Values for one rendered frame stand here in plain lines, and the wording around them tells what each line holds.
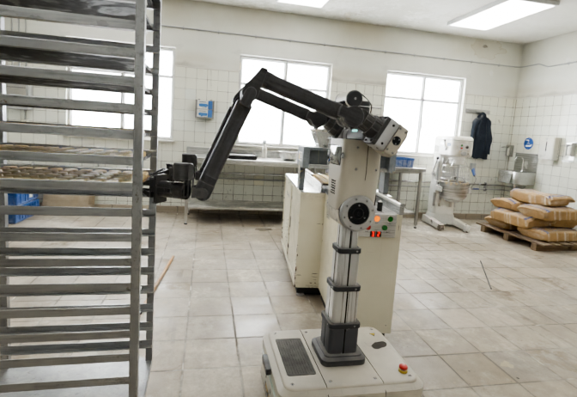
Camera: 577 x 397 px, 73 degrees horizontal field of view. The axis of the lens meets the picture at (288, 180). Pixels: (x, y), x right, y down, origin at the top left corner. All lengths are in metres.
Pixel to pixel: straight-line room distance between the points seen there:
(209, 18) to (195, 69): 0.73
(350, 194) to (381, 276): 0.94
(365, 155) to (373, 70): 4.86
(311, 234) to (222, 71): 3.49
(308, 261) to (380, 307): 0.77
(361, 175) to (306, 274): 1.61
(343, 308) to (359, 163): 0.66
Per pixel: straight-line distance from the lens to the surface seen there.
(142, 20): 1.45
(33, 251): 2.06
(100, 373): 2.14
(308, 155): 2.95
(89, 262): 1.56
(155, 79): 1.87
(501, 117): 7.67
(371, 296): 2.54
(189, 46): 6.00
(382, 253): 2.47
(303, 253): 3.09
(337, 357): 1.94
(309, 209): 3.00
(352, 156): 1.65
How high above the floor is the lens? 1.27
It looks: 7 degrees down
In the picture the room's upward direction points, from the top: 4 degrees clockwise
